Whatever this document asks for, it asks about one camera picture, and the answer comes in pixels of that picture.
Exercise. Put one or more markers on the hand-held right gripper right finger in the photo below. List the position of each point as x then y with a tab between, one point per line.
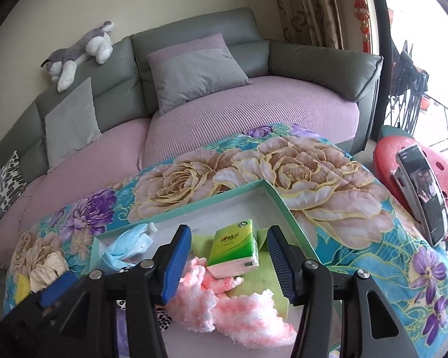
283	264

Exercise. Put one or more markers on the black white patterned pillow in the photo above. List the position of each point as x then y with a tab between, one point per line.
7	184

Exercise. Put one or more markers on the grey white husky plush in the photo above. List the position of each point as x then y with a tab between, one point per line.
93	41

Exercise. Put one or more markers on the red hanging ornament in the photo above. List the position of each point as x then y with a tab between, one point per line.
361	5

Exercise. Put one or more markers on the cream lace cloth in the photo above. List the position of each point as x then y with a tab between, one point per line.
46	272

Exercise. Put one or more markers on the smartphone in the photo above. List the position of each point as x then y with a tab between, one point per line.
422	190

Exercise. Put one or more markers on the green tissue pack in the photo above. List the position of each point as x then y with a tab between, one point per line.
231	246

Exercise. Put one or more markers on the yellow green sponge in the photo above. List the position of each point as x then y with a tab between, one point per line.
22	289

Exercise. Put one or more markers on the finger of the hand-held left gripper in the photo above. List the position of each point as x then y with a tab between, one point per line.
58	289

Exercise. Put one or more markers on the dark door frame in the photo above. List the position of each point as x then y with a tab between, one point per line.
382	44

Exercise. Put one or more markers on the grey sofa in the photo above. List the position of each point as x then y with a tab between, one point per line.
190	26

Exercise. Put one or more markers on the black white leopard scrunchie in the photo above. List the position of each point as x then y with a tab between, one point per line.
164	319

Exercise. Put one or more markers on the purple wipes packet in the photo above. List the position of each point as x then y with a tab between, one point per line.
121	332

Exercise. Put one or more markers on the black drying rack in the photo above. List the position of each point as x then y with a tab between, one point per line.
407	78

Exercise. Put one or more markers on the grey pillow with pink back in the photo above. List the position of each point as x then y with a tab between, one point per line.
194	74

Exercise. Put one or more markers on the red plastic stool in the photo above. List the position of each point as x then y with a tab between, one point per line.
386	160

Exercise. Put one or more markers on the floral printed blanket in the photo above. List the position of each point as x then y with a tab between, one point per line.
321	194

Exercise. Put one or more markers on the plain grey pillow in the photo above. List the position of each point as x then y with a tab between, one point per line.
72	123

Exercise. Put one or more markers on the green plastic stool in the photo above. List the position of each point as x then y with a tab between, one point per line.
392	131

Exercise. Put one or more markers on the patterned beige curtain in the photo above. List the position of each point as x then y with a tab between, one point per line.
306	3

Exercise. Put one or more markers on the green cloth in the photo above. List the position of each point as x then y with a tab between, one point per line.
254	281

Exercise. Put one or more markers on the pink sofa cover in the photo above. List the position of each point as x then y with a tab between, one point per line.
265	108

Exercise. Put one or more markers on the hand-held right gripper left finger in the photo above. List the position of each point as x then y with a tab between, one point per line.
175	264

